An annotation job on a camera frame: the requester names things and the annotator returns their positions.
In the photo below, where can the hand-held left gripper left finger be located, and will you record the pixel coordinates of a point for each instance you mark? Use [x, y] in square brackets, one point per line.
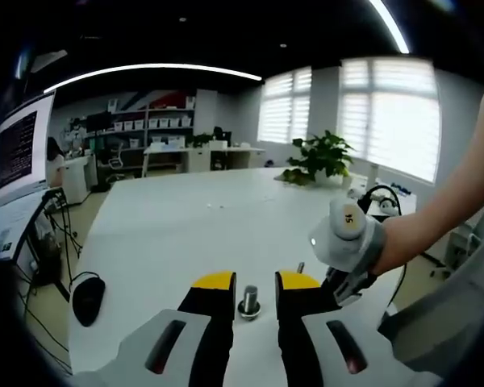
[161, 350]

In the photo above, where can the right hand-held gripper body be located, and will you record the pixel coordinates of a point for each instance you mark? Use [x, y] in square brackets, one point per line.
[339, 242]

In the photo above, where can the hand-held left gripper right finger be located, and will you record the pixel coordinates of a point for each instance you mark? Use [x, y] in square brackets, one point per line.
[318, 354]

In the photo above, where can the small steel threaded stud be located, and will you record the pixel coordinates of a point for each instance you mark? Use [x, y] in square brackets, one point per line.
[301, 267]

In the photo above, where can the large steel threaded stud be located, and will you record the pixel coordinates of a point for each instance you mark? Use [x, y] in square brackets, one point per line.
[250, 294]

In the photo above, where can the white handheld controller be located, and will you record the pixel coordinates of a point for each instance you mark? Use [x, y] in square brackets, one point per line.
[388, 206]

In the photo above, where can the white bottle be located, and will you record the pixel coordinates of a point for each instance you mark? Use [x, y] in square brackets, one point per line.
[372, 177]

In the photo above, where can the green potted plant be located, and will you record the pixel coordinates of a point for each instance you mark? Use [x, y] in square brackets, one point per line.
[320, 157]

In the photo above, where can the black computer mouse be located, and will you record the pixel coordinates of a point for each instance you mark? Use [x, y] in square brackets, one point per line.
[89, 300]

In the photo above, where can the wide window with blinds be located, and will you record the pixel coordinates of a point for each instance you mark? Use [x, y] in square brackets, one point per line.
[391, 121]

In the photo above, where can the narrow window with blinds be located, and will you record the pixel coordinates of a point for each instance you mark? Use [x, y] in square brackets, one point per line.
[286, 105]

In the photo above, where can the white office desk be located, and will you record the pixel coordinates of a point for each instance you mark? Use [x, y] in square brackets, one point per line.
[201, 155]

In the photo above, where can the black laptop stand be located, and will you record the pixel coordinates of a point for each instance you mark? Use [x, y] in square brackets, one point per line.
[40, 225]

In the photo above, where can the white cabinet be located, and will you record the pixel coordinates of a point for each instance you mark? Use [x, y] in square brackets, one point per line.
[77, 179]

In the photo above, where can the white office chair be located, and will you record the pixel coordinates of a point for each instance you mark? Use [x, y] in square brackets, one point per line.
[115, 159]

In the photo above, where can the shelving with white bins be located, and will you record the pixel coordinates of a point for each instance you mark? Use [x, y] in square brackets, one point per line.
[153, 121]

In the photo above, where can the ceiling strip light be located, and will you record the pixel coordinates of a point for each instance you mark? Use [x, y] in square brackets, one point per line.
[391, 24]
[153, 68]

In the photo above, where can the open white laptop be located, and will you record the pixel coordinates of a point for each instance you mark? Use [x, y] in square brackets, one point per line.
[20, 149]

